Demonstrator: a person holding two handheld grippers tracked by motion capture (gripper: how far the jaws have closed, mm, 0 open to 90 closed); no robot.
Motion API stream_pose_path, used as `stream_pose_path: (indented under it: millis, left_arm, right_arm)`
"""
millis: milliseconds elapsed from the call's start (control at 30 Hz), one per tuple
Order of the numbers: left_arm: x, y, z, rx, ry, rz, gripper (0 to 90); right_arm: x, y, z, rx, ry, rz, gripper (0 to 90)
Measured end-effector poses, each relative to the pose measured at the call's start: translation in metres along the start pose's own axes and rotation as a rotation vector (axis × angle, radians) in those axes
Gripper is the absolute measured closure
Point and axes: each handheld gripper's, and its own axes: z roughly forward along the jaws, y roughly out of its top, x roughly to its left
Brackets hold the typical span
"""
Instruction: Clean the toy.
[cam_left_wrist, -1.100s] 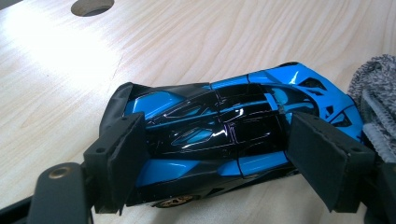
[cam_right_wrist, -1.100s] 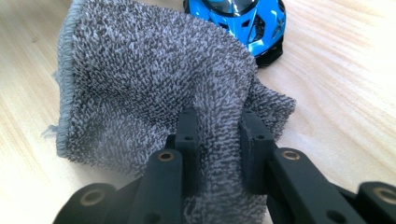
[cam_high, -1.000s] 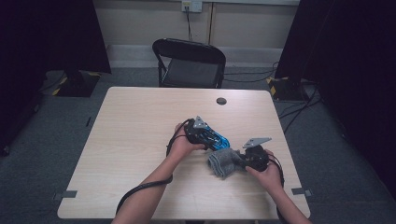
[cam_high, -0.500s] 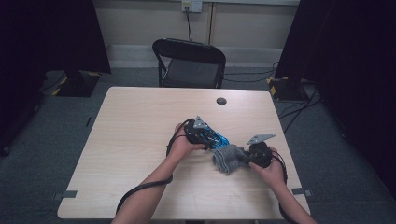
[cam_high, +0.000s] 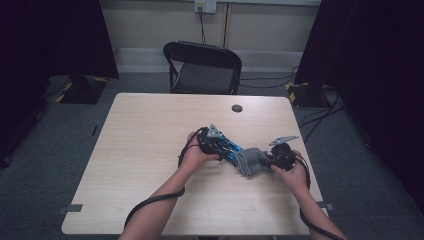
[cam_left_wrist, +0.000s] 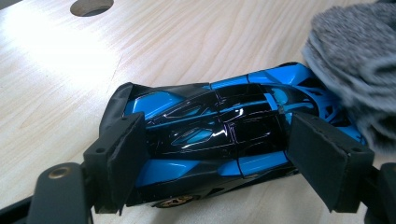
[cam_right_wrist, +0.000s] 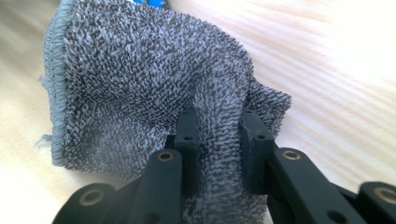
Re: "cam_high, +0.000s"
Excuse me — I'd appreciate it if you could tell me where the black floor cable bundle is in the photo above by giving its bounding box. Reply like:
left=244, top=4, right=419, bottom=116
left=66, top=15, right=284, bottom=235
left=298, top=89, right=346, bottom=144

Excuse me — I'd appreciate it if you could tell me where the person's left hand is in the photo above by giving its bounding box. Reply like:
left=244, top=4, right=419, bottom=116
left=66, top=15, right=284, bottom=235
left=179, top=131, right=221, bottom=174

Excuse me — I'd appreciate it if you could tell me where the hand-held gripper cable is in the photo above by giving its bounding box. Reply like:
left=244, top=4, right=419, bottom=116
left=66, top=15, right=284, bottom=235
left=292, top=149, right=346, bottom=240
left=123, top=126, right=208, bottom=231

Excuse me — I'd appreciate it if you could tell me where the black folding chair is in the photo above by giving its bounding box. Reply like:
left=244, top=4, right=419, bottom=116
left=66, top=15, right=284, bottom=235
left=162, top=40, right=243, bottom=96

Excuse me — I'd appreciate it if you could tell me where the person's right hand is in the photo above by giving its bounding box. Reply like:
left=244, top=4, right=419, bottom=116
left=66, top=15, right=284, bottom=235
left=270, top=149, right=311, bottom=198

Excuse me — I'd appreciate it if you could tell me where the left hand-held gripper cable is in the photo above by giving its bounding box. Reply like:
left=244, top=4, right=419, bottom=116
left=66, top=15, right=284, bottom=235
left=123, top=126, right=208, bottom=231

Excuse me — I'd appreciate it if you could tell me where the thin black floor cable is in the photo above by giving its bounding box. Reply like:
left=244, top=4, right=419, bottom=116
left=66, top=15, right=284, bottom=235
left=239, top=65, right=299, bottom=90

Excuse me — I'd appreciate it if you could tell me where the blue toy car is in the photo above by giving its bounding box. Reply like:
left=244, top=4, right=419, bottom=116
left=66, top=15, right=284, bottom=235
left=213, top=133, right=245, bottom=168

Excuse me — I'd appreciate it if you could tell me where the black power cable on wall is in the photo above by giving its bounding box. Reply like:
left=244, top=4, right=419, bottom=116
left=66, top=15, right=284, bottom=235
left=198, top=7, right=208, bottom=45

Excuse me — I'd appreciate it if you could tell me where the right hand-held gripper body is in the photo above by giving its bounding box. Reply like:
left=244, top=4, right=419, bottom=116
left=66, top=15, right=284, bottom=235
left=268, top=134, right=300, bottom=171

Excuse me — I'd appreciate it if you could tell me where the grey terry towel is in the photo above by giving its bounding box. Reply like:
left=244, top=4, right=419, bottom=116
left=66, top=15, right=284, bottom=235
left=234, top=147, right=274, bottom=178

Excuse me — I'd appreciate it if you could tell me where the grey tape strip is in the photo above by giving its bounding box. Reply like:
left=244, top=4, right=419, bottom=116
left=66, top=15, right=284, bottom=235
left=56, top=203, right=84, bottom=215
left=316, top=200, right=335, bottom=212

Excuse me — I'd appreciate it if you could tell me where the black curtain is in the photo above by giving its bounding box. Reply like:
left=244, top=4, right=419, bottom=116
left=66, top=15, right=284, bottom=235
left=293, top=0, right=424, bottom=214
left=0, top=0, right=120, bottom=168

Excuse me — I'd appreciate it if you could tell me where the white wall socket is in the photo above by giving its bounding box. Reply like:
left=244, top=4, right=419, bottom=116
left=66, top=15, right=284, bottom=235
left=194, top=0, right=218, bottom=14

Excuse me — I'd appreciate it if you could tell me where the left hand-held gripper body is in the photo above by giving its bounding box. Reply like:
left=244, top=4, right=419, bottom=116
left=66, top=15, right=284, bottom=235
left=196, top=123, right=228, bottom=157

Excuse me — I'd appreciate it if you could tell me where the black stand base yellow tape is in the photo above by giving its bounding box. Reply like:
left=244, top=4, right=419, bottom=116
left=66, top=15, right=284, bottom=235
left=285, top=81, right=331, bottom=109
left=55, top=74, right=109, bottom=105

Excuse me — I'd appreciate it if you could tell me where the right hand-held gripper cable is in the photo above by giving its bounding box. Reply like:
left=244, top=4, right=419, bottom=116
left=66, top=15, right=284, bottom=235
left=292, top=149, right=346, bottom=240

